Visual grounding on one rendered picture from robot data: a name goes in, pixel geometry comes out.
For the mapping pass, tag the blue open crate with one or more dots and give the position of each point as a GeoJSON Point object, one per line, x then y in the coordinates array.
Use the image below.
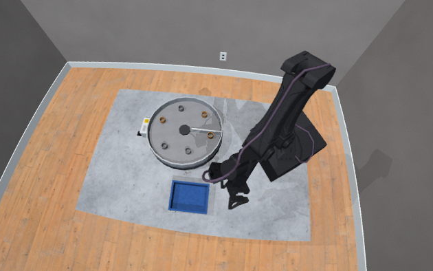
{"type": "Point", "coordinates": [189, 197]}

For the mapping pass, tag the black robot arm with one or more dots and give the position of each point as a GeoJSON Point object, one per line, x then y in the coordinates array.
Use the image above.
{"type": "Point", "coordinates": [279, 121]}

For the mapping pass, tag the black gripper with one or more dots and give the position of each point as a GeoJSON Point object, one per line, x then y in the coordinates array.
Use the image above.
{"type": "Point", "coordinates": [235, 190]}

